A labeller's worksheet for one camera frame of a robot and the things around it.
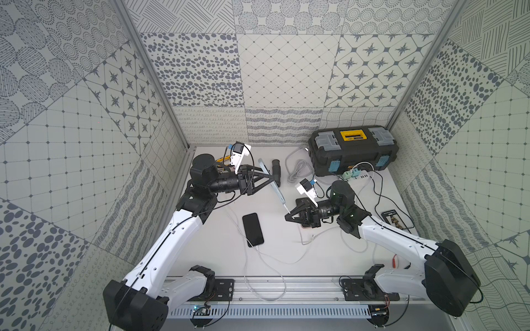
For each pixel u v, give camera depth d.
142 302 0.36
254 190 0.55
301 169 1.08
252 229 0.88
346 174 1.00
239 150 0.56
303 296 0.74
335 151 0.96
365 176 1.04
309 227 0.89
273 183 0.57
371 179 1.02
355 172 1.01
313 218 0.62
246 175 0.57
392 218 0.91
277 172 1.07
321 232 0.88
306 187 0.63
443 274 0.41
